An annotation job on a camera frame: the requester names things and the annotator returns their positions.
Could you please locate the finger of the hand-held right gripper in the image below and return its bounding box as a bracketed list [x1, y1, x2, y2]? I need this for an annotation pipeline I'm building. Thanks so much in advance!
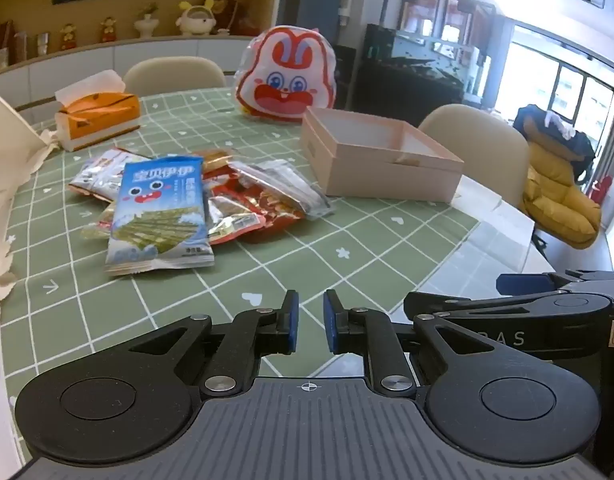
[404, 291, 614, 322]
[496, 270, 614, 293]

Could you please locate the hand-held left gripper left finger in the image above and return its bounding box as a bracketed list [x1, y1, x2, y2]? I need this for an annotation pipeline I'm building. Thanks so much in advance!
[128, 289, 301, 401]

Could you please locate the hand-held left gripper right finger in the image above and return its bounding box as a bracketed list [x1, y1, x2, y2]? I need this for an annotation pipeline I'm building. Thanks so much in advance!
[323, 288, 502, 402]

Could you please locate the red and white snack packet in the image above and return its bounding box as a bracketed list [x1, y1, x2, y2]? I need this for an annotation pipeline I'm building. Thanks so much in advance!
[206, 195, 266, 246]

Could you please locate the blue seaweed snack packet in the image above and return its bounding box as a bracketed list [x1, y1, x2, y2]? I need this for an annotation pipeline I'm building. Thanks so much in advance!
[104, 156, 216, 276]

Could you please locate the pink cardboard box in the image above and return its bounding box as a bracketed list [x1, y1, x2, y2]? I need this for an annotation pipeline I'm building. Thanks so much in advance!
[300, 106, 465, 204]

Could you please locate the clear bread packet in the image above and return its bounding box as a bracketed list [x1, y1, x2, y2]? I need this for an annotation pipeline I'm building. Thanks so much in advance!
[193, 148, 236, 174]

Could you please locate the silver snack packet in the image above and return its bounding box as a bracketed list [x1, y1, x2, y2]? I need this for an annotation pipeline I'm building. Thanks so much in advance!
[68, 148, 130, 203]

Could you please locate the green checked tablecloth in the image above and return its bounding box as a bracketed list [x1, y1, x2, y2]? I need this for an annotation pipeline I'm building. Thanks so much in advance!
[0, 86, 484, 465]

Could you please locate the yellow cushioned armchair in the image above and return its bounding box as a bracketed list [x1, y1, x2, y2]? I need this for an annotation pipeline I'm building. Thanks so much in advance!
[521, 141, 602, 249]

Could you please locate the clear wrapped snack packet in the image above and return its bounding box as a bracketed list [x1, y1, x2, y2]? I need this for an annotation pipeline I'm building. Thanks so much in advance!
[235, 159, 336, 221]

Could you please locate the beige chair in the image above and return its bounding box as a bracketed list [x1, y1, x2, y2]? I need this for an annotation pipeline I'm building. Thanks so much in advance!
[418, 104, 532, 209]
[122, 56, 227, 97]

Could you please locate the black jacket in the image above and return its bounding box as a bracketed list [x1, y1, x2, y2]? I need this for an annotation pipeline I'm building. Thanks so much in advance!
[512, 104, 596, 162]

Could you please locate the pale green snack packet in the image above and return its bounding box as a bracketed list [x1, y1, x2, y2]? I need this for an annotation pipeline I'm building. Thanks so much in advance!
[80, 207, 116, 241]

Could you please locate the black fish tank cabinet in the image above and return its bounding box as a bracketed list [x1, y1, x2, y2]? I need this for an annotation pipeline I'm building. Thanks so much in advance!
[361, 0, 498, 113]

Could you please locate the red and white rabbit bag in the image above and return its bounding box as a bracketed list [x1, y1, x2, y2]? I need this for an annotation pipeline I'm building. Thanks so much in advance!
[233, 23, 338, 123]

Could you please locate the orange tissue box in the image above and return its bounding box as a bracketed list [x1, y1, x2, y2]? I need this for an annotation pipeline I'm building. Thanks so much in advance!
[54, 71, 141, 152]

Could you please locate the brown monkey plush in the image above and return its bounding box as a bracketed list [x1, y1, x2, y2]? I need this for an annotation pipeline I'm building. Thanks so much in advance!
[202, 0, 255, 37]

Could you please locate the white rabbit figurine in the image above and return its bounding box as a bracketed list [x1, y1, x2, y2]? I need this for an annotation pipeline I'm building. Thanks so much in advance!
[175, 0, 218, 37]

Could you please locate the white vase figurine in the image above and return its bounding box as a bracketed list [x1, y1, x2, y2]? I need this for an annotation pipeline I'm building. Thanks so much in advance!
[134, 4, 161, 39]

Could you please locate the wooden wall shelf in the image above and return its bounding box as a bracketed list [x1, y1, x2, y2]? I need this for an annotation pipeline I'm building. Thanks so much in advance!
[0, 0, 283, 111]

